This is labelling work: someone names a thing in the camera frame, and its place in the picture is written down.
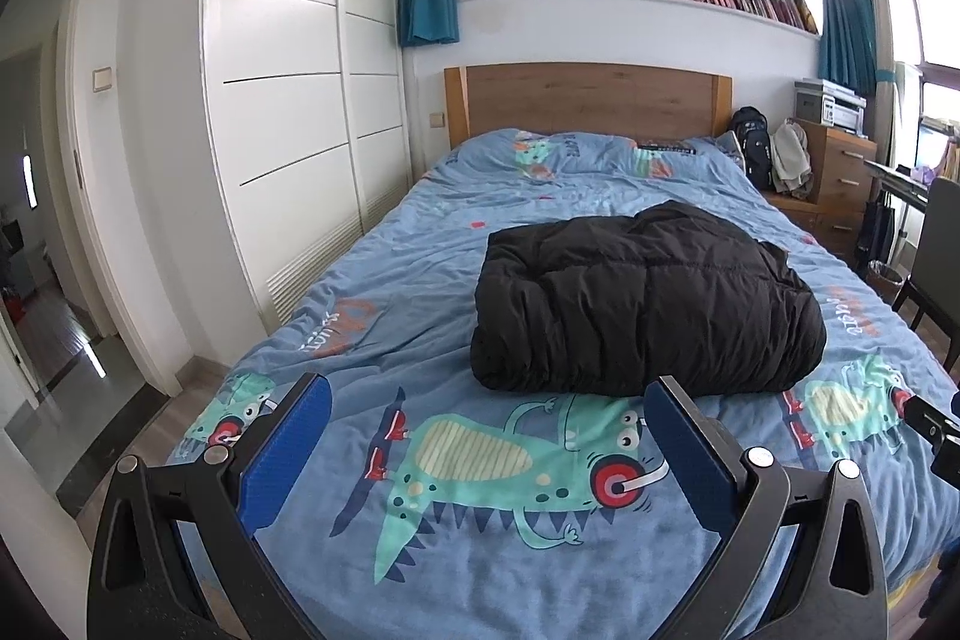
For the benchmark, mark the grey white printer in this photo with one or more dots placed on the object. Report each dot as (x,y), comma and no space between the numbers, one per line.
(832,104)

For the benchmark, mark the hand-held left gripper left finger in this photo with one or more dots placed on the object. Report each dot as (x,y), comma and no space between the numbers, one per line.
(289,452)

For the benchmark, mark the beige light switch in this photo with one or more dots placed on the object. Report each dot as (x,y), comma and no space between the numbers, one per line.
(102,78)

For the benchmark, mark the black puffer jacket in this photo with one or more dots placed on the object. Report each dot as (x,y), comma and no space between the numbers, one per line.
(645,302)

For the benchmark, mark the white door frame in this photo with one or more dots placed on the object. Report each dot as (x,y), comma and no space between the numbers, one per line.
(97,197)

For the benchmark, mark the long teal curtain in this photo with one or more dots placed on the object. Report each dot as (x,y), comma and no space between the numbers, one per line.
(847,25)

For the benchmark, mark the waste bin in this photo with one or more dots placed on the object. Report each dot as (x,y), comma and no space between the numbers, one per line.
(886,280)

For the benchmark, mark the dark shopping bag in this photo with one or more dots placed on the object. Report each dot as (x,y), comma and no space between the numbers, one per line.
(874,231)

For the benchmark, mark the beige clothing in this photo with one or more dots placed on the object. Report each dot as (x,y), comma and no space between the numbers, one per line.
(789,156)

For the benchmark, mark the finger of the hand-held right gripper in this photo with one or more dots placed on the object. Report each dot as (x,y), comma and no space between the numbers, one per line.
(937,430)

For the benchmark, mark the black chair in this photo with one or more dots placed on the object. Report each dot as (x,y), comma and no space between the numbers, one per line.
(941,235)

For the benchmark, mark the wooden dresser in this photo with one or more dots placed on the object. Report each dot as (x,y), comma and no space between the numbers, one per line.
(844,160)

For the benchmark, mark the grey pillow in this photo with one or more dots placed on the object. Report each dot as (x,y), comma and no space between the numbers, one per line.
(727,144)

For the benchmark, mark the white wardrobe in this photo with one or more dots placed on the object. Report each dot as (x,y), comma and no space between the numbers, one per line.
(285,85)

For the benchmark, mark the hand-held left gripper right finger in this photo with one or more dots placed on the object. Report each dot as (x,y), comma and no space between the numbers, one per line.
(690,452)

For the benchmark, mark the beige wall outlet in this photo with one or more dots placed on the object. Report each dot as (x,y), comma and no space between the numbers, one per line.
(436,120)

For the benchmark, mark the blue printed blanket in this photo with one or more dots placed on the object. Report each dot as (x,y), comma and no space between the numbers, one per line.
(412,280)

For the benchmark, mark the glass desk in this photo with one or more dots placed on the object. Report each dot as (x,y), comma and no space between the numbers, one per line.
(896,175)

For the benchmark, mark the side window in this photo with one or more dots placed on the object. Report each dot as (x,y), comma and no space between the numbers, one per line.
(930,25)

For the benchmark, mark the wooden headboard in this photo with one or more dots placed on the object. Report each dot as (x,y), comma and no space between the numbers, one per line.
(585,93)

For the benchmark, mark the black backpack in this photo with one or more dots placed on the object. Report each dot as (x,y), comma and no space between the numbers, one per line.
(750,145)

